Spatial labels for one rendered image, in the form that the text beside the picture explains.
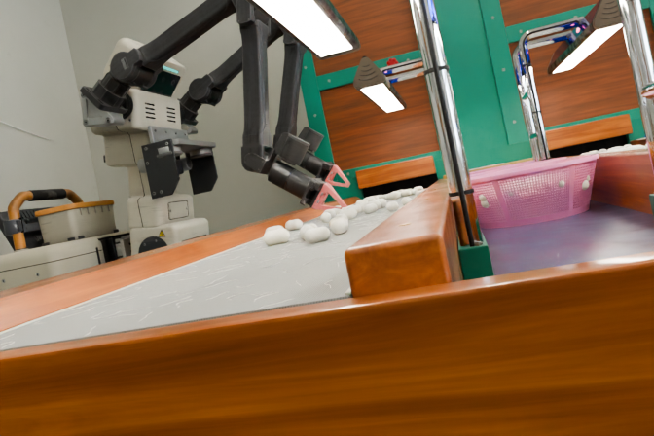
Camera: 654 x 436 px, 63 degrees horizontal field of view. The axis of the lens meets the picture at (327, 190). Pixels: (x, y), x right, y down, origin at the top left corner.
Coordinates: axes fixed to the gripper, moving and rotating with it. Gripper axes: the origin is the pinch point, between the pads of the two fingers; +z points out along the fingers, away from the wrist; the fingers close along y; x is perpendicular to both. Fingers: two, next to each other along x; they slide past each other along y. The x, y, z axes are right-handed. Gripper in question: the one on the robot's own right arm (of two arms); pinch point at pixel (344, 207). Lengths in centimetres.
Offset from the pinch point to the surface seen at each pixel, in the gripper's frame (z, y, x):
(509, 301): 22, -98, -14
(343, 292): 15, -94, -10
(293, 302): 13, -95, -8
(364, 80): -10.9, 7.6, -29.5
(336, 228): 8, -55, -5
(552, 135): 44, 79, -47
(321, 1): -7, -56, -31
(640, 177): 42, -38, -30
